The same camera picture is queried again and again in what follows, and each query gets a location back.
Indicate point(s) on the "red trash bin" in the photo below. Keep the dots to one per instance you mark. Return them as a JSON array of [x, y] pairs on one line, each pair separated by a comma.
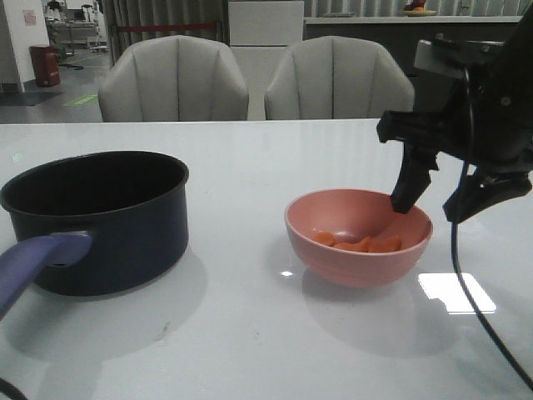
[[45, 65]]

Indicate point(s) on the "pink bowl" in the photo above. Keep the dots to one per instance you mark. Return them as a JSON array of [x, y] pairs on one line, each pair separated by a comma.
[[351, 215]]

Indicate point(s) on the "white drawer cabinet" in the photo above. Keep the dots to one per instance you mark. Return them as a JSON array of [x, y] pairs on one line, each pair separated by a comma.
[[259, 31]]

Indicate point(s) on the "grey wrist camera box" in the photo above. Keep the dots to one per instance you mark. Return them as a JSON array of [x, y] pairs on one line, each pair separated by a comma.
[[447, 57]]

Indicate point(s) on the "dark counter with white top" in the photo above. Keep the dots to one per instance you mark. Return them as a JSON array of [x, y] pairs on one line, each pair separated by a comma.
[[400, 36]]

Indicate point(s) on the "dark floor mat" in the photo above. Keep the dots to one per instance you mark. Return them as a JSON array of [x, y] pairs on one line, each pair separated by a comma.
[[25, 99]]

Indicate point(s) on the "right beige upholstered chair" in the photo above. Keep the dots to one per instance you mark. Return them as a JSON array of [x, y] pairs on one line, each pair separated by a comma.
[[336, 77]]

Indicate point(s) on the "dark blue saucepan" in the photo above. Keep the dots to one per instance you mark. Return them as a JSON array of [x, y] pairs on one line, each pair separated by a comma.
[[94, 224]]

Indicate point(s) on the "fruit plate on counter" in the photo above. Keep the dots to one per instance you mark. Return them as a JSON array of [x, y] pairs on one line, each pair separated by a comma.
[[417, 8]]

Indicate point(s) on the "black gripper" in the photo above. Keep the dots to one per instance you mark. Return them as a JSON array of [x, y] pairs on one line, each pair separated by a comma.
[[486, 121]]

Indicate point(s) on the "beige upholstered chair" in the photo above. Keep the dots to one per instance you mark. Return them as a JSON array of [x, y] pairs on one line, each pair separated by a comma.
[[174, 79], [336, 77]]

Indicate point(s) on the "left beige upholstered chair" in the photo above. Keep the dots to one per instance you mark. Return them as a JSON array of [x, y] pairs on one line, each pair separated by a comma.
[[174, 79]]

